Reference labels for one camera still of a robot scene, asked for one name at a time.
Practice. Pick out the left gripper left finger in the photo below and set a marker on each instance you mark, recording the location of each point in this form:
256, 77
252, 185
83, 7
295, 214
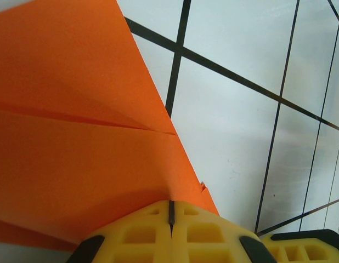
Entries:
136, 241

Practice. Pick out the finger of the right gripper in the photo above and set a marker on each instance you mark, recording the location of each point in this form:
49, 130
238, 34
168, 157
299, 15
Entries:
309, 250

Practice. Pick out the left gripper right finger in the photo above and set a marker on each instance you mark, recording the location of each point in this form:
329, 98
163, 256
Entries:
208, 241

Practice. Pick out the orange paper sheet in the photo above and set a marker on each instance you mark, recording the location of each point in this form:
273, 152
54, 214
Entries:
76, 109

